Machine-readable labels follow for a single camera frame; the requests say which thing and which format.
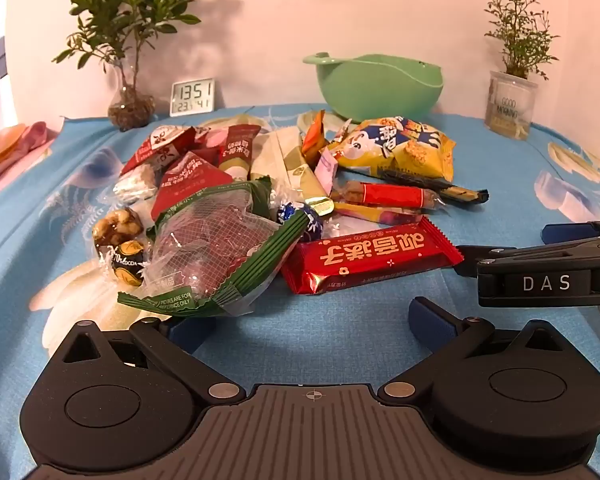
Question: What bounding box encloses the cream green gold packet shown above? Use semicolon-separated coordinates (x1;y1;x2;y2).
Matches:
280;152;336;213

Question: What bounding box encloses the white digital clock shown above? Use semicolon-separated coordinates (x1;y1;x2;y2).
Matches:
170;79;216;118

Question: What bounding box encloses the pink cloth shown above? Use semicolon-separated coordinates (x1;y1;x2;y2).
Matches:
0;121;61;196

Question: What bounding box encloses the yellow sausage stick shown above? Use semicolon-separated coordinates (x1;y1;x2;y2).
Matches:
330;202;423;226

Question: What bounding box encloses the blue floral tablecloth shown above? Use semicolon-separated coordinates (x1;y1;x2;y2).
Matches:
0;102;600;480

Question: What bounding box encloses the blue foil chocolate ball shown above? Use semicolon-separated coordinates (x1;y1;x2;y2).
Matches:
275;200;326;241

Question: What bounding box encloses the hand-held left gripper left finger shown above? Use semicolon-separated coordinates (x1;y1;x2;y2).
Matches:
50;315;246;406

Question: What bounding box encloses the cream white snack packet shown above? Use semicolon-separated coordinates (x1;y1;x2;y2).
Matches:
250;127;303;188

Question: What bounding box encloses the green plastic bowl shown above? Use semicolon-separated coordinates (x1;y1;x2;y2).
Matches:
302;52;445;120

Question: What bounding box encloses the dark red green snack packet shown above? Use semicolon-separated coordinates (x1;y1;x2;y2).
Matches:
216;124;262;181

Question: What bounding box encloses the black gold candy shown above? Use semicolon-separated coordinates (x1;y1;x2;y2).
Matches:
95;240;148;288

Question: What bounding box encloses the pink white candy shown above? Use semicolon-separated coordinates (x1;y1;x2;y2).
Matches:
314;150;338;195

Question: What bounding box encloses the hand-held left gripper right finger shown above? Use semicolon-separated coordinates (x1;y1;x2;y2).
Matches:
377;296;566;406

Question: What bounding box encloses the red snack bar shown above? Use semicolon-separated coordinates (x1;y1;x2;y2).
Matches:
280;216;466;295

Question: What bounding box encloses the red sausage stick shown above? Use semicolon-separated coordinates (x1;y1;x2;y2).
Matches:
330;180;448;211

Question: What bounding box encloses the clear walnut candy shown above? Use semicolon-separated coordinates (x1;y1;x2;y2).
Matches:
91;207;146;248

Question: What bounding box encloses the pink snack packet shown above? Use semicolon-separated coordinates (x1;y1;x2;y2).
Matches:
192;127;231;153

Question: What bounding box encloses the green clear mesh-print bag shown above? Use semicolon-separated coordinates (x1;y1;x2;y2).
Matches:
117;177;311;318

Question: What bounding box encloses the small plant in glass jar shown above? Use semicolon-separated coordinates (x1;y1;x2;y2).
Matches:
482;0;561;140

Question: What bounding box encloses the leafy plant in glass vase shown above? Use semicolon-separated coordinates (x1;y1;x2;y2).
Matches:
52;0;218;132

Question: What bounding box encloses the red white floral snack packet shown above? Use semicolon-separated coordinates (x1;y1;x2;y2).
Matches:
120;125;197;177

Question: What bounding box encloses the orange snack packet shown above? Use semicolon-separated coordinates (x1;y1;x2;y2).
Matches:
301;110;328;163

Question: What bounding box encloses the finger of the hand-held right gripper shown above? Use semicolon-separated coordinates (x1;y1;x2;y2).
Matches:
541;219;600;243
452;245;520;279

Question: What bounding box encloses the dark striped snack stick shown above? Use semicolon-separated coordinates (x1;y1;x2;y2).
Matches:
380;170;491;206

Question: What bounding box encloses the yellow snack bag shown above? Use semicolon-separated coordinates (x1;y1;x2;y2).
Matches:
327;116;457;183

